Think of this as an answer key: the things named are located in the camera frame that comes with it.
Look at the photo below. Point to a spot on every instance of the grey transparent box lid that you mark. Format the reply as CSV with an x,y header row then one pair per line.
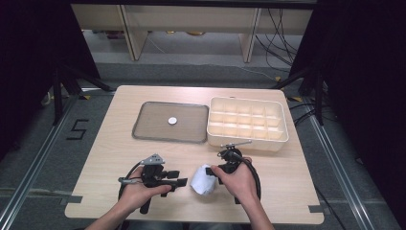
x,y
156,124

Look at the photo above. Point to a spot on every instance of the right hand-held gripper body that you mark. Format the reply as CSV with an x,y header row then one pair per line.
x,y
230,158

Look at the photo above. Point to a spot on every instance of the white sock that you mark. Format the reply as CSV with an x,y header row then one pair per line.
x,y
202,182

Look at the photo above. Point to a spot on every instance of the black metal stand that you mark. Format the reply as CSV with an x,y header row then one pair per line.
x,y
57,96
318,96

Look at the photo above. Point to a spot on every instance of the white compartment storage box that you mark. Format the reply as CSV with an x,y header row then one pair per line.
x,y
247,142

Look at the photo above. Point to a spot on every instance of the person's left hand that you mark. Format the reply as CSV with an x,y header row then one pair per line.
x,y
134,196

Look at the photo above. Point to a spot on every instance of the small white round disc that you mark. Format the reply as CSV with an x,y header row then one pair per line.
x,y
172,120

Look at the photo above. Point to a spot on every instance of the aluminium floor rail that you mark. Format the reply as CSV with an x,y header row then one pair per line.
x,y
341,179
35,166

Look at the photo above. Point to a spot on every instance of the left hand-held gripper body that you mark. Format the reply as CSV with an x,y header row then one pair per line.
x,y
151,177

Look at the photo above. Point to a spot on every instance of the person's right hand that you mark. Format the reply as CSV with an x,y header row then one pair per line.
x,y
242,183

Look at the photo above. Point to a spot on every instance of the light wooden desk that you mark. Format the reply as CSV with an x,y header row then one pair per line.
x,y
191,17

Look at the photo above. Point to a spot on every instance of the dark curtain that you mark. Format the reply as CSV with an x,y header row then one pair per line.
x,y
28,64
367,80

